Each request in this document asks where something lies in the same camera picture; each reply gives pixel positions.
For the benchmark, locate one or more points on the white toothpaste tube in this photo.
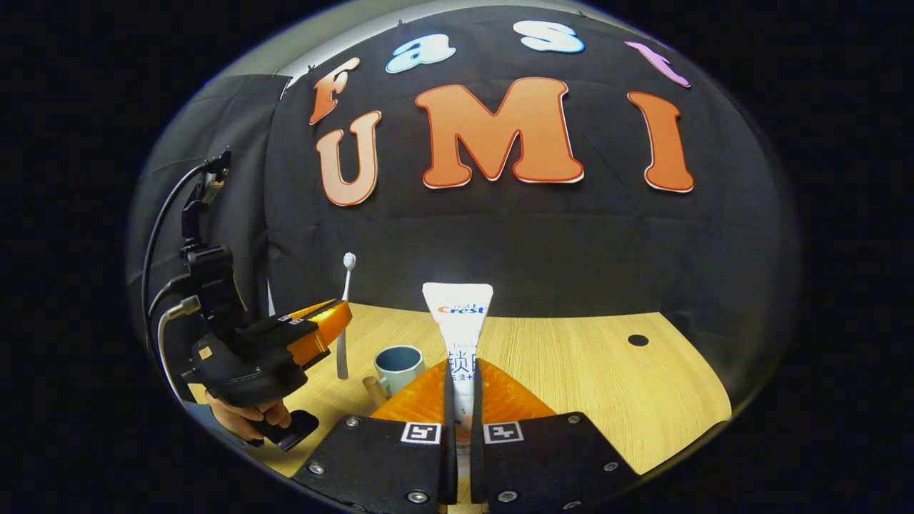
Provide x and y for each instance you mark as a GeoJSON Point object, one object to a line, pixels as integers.
{"type": "Point", "coordinates": [457, 321]}

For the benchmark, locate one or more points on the black backdrop cloth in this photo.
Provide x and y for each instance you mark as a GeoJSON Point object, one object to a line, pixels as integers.
{"type": "Point", "coordinates": [543, 243]}

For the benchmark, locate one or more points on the white toothbrush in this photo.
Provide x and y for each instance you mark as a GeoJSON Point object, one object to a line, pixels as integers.
{"type": "Point", "coordinates": [342, 357]}

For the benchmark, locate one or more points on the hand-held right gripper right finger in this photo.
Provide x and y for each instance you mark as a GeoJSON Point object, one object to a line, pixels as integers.
{"type": "Point", "coordinates": [477, 464]}

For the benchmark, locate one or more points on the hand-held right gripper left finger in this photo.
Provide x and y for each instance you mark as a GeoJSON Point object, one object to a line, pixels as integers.
{"type": "Point", "coordinates": [450, 464]}

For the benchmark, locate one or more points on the round black desk grommet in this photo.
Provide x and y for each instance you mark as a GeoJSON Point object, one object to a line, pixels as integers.
{"type": "Point", "coordinates": [638, 340]}

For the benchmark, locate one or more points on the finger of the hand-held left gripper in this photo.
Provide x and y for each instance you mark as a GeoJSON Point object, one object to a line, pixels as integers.
{"type": "Point", "coordinates": [314, 308]}
{"type": "Point", "coordinates": [321, 332]}

